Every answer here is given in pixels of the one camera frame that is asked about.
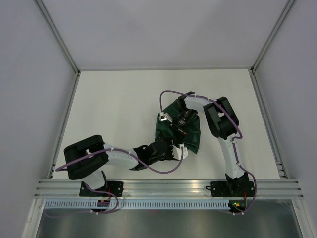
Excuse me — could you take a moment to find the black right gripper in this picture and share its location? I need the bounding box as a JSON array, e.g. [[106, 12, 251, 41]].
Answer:
[[168, 109, 196, 147]]

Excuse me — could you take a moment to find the dark green cloth napkin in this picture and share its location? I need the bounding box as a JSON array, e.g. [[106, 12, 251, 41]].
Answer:
[[155, 96, 201, 154]]

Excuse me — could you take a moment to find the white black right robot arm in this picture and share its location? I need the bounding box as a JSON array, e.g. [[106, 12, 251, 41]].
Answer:
[[172, 92, 256, 197]]

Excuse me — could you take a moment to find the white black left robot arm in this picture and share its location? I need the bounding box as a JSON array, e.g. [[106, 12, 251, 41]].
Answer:
[[57, 135, 186, 196]]

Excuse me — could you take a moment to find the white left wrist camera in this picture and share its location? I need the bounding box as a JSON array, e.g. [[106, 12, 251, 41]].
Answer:
[[171, 144, 188, 161]]

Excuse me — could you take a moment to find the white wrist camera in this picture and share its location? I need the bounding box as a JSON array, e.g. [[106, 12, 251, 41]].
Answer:
[[171, 144, 188, 161], [158, 112, 173, 123]]

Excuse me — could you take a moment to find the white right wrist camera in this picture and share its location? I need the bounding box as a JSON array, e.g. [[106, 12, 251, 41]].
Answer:
[[158, 112, 173, 123]]

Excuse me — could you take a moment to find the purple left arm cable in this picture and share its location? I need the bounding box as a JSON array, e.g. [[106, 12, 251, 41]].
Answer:
[[44, 146, 185, 219]]

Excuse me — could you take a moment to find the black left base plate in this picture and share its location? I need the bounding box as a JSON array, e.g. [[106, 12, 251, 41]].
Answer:
[[79, 181, 124, 197]]

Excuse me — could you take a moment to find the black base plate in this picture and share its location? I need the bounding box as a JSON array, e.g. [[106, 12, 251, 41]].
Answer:
[[205, 181, 256, 198], [79, 181, 124, 197]]

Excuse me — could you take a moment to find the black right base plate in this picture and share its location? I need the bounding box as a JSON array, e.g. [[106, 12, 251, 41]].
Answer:
[[205, 181, 256, 198]]

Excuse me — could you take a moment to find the aluminium mounting rail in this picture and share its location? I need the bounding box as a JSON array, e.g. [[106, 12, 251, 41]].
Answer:
[[34, 179, 304, 200]]

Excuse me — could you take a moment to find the white slotted cable duct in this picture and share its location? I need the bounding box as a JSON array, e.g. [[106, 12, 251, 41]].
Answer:
[[44, 199, 230, 210]]

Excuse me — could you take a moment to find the aluminium enclosure frame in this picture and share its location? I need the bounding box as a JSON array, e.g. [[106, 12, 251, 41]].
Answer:
[[35, 0, 317, 235]]

